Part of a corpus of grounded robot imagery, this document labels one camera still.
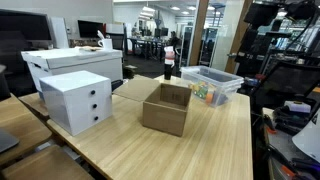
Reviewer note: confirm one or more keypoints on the brown cardboard box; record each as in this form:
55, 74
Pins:
165, 106

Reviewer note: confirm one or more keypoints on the large white storage box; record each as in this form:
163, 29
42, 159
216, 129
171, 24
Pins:
43, 63

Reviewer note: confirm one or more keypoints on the black bottle with cups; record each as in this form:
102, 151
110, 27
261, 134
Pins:
169, 61

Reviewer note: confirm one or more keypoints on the colourful toy blocks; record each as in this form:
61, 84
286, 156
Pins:
202, 92

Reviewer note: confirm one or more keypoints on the clear plastic bin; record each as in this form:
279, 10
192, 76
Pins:
221, 84

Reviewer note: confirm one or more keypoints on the white mug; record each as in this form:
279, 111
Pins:
105, 41

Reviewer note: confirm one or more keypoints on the white three-drawer cabinet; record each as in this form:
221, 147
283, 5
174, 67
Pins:
78, 100

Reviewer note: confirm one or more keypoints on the black computer monitor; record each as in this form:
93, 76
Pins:
25, 27

